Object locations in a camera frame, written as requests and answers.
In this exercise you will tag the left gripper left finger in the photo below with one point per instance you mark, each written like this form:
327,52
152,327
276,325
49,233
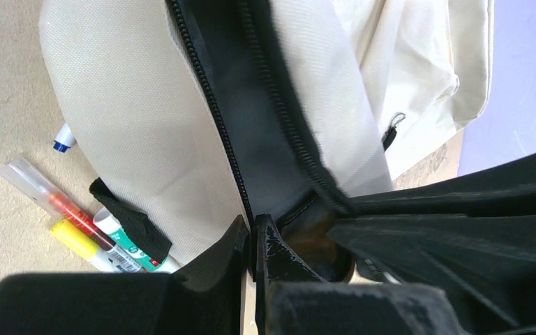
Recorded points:
203,297

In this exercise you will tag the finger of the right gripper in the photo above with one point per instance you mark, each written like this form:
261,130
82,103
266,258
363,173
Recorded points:
485,265
505,190

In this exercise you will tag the yellow marker pen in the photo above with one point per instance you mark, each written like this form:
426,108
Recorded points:
83,246

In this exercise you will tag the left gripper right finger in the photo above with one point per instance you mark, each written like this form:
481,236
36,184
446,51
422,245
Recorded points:
292,299

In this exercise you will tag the beige canvas backpack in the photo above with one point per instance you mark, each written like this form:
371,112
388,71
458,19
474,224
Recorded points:
187,109

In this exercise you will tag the red orange pen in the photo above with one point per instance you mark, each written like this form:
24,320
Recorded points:
36,186

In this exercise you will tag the blue capped white marker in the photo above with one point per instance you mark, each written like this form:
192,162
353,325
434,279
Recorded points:
64,140

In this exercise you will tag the green white glue stick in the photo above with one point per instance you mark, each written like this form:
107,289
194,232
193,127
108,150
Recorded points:
111,226

